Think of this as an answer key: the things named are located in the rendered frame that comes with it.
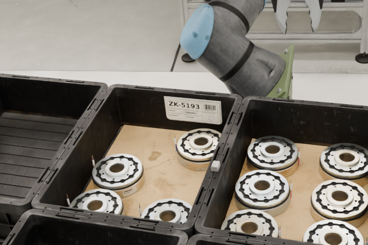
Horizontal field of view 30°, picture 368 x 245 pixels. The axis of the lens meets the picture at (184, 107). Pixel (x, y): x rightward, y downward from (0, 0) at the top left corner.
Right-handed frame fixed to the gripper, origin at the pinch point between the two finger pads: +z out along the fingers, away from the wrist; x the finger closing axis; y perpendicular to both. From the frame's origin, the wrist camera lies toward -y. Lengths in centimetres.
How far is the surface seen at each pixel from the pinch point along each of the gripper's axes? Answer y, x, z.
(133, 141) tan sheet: -7.9, 36.5, 20.4
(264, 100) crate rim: -7.7, 7.6, 11.8
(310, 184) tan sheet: -21.5, -0.6, 23.0
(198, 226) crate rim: -43.6, 17.9, 13.2
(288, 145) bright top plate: -13.2, 3.3, 19.5
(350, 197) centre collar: -29.3, -7.5, 20.0
